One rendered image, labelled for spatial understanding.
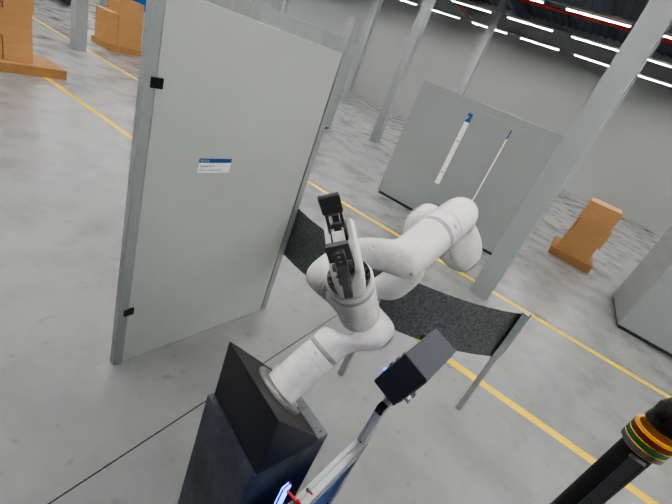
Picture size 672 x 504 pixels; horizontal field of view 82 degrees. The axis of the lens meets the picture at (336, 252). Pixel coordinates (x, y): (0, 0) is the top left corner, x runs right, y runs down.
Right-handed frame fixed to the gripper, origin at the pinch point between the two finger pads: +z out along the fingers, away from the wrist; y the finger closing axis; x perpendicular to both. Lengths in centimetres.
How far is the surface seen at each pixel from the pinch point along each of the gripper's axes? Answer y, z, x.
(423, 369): -2, -89, -15
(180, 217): -107, -106, 89
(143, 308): -78, -142, 127
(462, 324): -57, -209, -58
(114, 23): -1042, -362, 488
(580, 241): -328, -640, -418
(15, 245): -160, -153, 247
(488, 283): -172, -406, -148
